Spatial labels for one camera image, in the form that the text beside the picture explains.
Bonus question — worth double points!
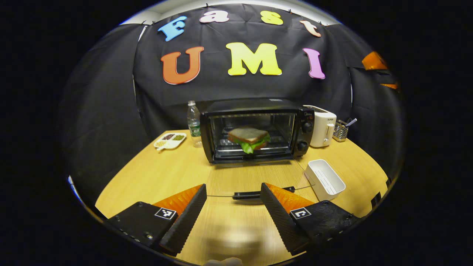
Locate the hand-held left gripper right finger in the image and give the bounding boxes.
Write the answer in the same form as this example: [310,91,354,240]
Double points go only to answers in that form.
[260,182,361,256]

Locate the white divided snack dish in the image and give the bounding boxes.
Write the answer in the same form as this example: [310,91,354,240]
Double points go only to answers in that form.
[154,132,187,151]

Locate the metal wire utensil holder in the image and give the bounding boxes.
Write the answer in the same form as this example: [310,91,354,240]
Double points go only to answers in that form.
[333,119,350,143]

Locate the white toaster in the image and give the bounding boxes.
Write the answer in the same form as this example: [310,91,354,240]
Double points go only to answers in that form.
[304,105,337,148]

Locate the lettuce sandwich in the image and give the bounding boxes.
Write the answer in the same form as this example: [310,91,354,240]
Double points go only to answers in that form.
[227,127,271,154]

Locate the clear plastic water bottle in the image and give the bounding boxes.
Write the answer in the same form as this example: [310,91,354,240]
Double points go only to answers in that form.
[187,100,203,148]

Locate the white rectangular tray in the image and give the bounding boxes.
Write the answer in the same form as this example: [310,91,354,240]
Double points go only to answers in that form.
[304,159,346,202]

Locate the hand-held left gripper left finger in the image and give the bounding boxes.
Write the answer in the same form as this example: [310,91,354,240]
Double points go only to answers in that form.
[105,184,207,256]

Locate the black electric oven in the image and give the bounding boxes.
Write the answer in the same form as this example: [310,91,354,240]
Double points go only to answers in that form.
[200,98,315,200]

